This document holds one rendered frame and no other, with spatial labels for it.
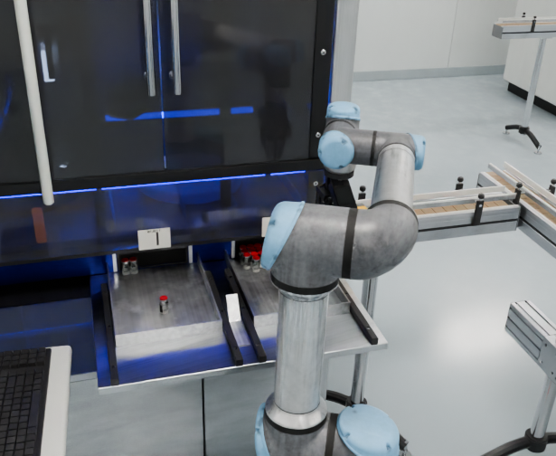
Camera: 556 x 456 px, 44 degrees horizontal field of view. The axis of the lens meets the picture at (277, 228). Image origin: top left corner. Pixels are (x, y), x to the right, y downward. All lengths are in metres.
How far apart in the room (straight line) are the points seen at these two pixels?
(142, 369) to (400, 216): 0.78
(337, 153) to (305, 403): 0.51
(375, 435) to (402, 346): 1.91
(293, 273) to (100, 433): 1.28
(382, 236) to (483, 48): 6.57
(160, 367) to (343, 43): 0.91
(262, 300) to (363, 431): 0.65
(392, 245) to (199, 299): 0.87
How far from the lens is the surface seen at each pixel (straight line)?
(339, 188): 1.58
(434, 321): 3.39
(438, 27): 7.27
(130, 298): 1.88
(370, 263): 1.08
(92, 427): 2.23
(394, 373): 3.04
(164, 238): 1.86
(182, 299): 1.85
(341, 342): 1.72
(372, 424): 1.32
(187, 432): 2.30
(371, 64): 7.04
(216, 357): 1.66
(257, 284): 1.91
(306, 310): 1.15
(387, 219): 1.10
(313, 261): 1.08
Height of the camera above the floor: 1.92
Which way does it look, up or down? 28 degrees down
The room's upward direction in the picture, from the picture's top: 2 degrees clockwise
